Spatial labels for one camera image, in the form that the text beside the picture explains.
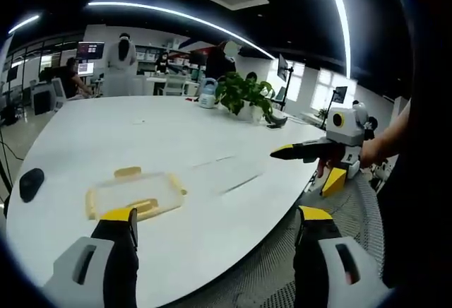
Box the grey curved desk object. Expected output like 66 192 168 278
265 112 289 130

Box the grey mesh chair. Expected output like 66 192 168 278
165 172 386 308

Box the person's dark clothing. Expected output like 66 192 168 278
374 0 452 290

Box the large wall monitor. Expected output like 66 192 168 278
77 41 106 64

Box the clear container with yellow clips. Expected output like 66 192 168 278
85 166 189 223

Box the black computer mouse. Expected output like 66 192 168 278
18 167 45 203

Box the person's right hand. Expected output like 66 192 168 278
316 134 389 181

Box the white cabinet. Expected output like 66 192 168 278
31 83 59 117

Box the long ceiling light strip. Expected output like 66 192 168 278
87 1 273 59

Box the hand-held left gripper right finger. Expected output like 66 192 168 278
292 205 390 308

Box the curved ceiling light strip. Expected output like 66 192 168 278
320 0 352 78

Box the white office chair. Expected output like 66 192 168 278
50 77 69 112

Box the monitor on black stand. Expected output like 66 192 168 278
277 53 296 112

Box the green potted plant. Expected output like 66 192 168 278
214 72 277 124

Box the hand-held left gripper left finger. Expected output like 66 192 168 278
42 207 139 308

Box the monitor on tripod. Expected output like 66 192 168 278
328 85 349 112

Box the blue and white jug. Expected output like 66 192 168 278
198 77 218 109

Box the short ceiling light strip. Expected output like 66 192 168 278
7 13 41 35

